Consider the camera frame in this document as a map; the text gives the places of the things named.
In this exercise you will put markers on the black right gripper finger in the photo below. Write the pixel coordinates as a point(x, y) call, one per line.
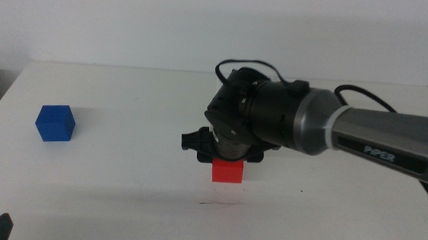
point(204, 156)
point(253, 156)

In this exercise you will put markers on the red cube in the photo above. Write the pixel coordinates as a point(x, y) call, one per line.
point(227, 171)

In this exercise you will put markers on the blue cube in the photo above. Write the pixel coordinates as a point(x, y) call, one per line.
point(54, 123)

